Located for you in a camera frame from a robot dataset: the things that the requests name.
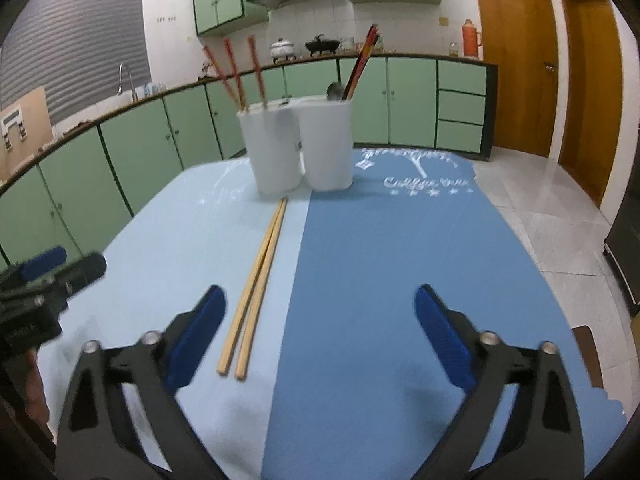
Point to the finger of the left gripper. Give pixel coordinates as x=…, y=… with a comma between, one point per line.
x=44, y=263
x=75, y=277

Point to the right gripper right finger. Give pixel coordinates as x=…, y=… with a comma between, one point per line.
x=543, y=436

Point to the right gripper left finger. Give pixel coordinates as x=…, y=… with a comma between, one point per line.
x=96, y=436

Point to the plain bamboo chopstick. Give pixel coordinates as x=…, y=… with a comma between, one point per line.
x=258, y=295
x=238, y=323

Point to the metal spoon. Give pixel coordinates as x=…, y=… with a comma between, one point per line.
x=335, y=91

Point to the green lower kitchen cabinets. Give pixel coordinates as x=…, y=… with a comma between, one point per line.
x=81, y=191

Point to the person left hand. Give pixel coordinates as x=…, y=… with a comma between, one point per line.
x=36, y=403

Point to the brown wooden stool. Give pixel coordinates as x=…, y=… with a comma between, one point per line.
x=587, y=347

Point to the cardboard box with fittings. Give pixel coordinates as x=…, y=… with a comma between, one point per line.
x=25, y=128

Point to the dark glass cabinet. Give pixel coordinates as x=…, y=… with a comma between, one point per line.
x=622, y=245

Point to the grey window blind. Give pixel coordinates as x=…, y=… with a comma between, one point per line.
x=77, y=50

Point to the blue table mat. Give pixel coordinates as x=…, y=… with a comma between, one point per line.
x=342, y=383

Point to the white double utensil holder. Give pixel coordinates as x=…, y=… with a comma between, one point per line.
x=305, y=139

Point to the white cooking pot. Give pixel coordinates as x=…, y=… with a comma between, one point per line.
x=282, y=50

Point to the black wok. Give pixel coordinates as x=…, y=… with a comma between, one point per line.
x=322, y=45

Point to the small glass jar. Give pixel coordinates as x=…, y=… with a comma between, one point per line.
x=453, y=49

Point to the orange thermos flask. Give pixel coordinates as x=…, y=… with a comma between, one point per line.
x=472, y=40

